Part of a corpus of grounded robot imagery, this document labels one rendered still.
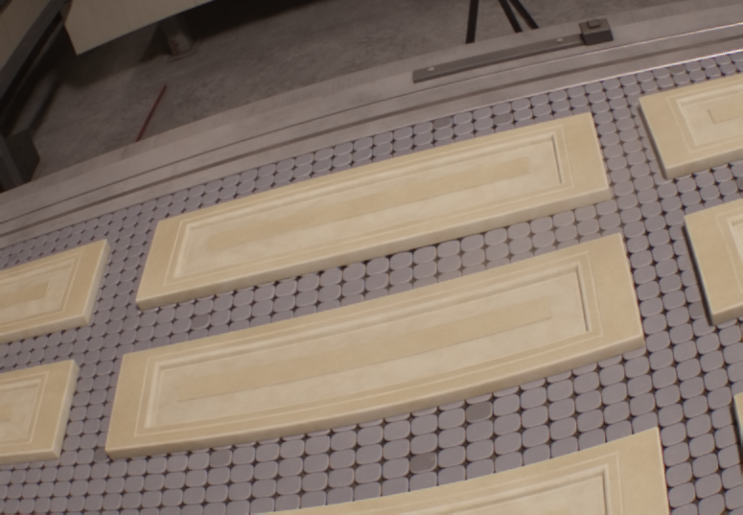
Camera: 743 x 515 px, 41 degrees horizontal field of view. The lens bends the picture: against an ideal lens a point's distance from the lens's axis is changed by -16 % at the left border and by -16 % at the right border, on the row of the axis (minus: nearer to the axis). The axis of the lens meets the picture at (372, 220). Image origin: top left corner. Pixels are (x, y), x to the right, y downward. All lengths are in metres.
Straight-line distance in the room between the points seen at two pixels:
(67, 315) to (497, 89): 0.73
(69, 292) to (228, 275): 0.30
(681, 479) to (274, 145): 0.99
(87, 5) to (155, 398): 3.31
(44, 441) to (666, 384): 0.79
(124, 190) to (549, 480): 1.05
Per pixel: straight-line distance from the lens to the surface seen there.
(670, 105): 1.52
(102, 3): 4.52
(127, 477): 1.31
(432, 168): 1.54
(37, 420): 1.44
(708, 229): 1.28
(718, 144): 1.42
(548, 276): 1.29
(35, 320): 1.64
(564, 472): 1.05
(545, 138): 1.52
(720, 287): 1.20
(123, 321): 1.55
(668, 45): 1.72
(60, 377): 1.48
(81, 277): 1.66
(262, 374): 1.30
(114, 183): 1.90
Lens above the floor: 1.68
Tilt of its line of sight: 33 degrees down
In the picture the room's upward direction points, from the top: 22 degrees counter-clockwise
